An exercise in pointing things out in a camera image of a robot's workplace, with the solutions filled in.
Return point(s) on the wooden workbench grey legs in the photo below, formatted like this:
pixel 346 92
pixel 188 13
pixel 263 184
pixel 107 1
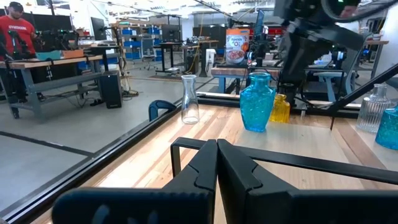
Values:
pixel 62 82

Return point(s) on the person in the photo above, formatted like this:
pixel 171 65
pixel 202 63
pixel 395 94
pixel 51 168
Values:
pixel 17 34

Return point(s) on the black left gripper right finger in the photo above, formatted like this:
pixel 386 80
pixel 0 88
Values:
pixel 264 202

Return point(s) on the cereal box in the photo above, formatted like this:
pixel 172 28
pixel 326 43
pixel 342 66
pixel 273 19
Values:
pixel 237 46

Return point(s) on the blue diamond pattern vase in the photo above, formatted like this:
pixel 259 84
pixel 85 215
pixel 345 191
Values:
pixel 388 130

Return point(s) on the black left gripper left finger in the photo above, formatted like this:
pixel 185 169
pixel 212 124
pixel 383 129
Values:
pixel 186 193

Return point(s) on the orange box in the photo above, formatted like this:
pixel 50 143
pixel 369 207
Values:
pixel 73 53

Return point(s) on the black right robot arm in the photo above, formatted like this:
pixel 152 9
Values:
pixel 298 12

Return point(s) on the teal box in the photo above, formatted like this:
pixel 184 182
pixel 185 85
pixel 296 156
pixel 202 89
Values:
pixel 48 55

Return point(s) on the black standing desk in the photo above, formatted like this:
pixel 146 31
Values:
pixel 170 44

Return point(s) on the tall blue floral vase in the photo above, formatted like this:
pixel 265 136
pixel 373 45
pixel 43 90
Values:
pixel 256 105

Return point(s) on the yellow ribbed glass jar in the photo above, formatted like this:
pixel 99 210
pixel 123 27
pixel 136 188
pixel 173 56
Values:
pixel 281 110

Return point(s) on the black aluminium rig frame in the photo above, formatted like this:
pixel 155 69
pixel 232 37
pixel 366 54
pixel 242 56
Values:
pixel 93 161

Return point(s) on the black computer tower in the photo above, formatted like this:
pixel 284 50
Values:
pixel 111 90

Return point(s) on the clear smooth carafe vase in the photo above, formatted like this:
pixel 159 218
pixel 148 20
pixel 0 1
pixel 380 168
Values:
pixel 190 105

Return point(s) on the shelving with blue bins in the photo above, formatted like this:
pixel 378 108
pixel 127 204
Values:
pixel 132 43

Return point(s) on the clear ribbed narrow bottle vase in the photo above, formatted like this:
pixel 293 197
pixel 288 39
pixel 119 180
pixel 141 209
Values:
pixel 371 112

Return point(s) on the black computer monitor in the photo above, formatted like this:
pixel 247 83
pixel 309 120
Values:
pixel 98 28

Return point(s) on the dark table edge clamp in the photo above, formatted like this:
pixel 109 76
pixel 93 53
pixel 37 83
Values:
pixel 155 107

